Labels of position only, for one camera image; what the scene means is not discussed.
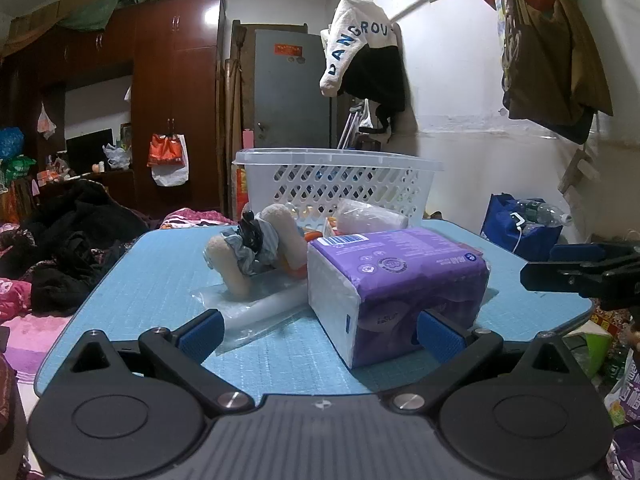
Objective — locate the green cloth bundles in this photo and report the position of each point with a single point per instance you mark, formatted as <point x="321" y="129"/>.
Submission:
<point x="95" y="12"/>

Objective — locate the black hanging garment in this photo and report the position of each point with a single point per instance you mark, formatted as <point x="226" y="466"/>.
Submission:
<point x="375" y="75"/>

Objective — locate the orange and white hanging bag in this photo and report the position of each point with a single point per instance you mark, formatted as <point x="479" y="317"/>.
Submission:
<point x="167" y="155"/>

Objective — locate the clear plastic bottle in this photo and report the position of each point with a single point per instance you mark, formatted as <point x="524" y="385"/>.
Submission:
<point x="545" y="212"/>

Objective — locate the purple printed packet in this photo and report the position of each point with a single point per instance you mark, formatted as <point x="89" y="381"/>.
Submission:
<point x="625" y="410"/>

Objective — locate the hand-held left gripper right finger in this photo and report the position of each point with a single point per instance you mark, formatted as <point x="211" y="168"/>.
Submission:
<point x="440" y="340"/>

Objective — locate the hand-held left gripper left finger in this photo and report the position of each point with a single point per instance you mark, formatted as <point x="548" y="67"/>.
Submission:
<point x="200" y="336"/>

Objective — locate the small pink white plastic bag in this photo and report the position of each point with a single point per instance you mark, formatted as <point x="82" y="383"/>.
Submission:
<point x="46" y="122"/>

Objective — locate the red printed box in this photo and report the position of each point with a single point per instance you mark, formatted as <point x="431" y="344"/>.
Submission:
<point x="242" y="190"/>

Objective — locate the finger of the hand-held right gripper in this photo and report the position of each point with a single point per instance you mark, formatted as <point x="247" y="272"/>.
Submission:
<point x="580" y="252"/>
<point x="555" y="276"/>

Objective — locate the black monitor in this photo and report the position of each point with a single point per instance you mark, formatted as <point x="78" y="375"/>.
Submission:
<point x="90" y="150"/>

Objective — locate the brown hanging bags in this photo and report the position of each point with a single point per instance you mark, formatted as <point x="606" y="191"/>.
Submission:
<point x="550" y="60"/>

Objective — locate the purple tissue pack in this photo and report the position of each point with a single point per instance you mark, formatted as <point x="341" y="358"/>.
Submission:
<point x="400" y="270"/>

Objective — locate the white printed garment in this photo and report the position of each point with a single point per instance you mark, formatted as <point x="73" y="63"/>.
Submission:
<point x="350" y="25"/>

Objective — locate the green plastic bag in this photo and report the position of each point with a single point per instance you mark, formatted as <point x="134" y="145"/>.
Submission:
<point x="17" y="167"/>

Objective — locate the brown wooden wardrobe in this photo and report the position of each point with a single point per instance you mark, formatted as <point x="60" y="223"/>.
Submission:
<point x="165" y="85"/>

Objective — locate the clear bag with white item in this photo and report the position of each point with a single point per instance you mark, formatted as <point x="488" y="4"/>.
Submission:
<point x="367" y="220"/>

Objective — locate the blue shopping bag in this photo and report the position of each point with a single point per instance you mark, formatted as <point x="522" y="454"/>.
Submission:
<point x="500" y="227"/>

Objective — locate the clear bag with white tube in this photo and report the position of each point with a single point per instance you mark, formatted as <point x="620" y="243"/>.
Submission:
<point x="260" y="310"/>

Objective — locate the blue plastic bag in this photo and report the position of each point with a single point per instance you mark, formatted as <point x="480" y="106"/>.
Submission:
<point x="10" y="142"/>

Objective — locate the metal folding frame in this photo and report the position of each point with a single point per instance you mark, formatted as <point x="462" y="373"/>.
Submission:
<point x="352" y="125"/>

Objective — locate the wooden boards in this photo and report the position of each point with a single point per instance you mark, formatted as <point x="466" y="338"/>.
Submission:
<point x="235" y="110"/>

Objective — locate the beige plush toy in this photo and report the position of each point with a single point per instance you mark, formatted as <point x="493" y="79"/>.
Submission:
<point x="235" y="270"/>

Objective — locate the black clothes pile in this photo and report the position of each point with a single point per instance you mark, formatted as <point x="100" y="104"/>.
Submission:
<point x="75" y="230"/>

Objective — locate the grey metal door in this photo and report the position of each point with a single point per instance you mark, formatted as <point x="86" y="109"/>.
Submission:
<point x="290" y="100"/>

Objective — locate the white plastic lattice basket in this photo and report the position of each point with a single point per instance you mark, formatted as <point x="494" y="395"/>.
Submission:
<point x="350" y="180"/>

